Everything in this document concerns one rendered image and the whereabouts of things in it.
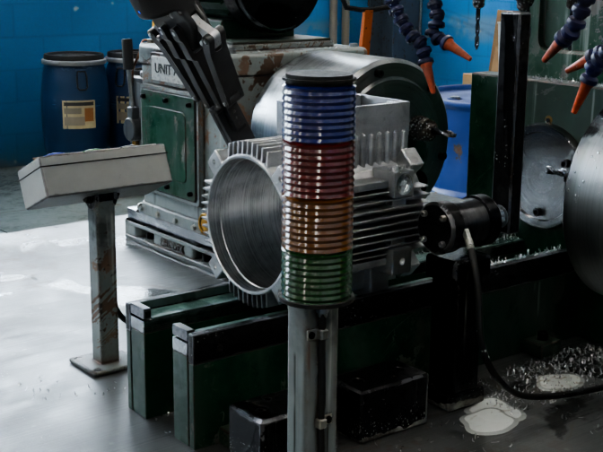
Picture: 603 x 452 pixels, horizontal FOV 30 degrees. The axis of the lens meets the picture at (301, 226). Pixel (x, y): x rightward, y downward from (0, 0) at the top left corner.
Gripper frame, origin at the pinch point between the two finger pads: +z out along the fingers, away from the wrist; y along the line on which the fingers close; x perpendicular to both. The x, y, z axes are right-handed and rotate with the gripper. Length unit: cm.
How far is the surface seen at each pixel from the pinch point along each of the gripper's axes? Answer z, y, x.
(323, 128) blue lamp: -14.3, -38.5, 12.2
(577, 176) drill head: 16.3, -28.9, -20.5
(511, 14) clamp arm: 0.6, -19.7, -27.4
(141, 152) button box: 1.6, 13.8, 6.1
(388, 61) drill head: 14.6, 15.3, -34.5
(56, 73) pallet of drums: 144, 481, -154
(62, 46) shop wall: 155, 553, -192
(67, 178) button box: -1.9, 12.9, 16.1
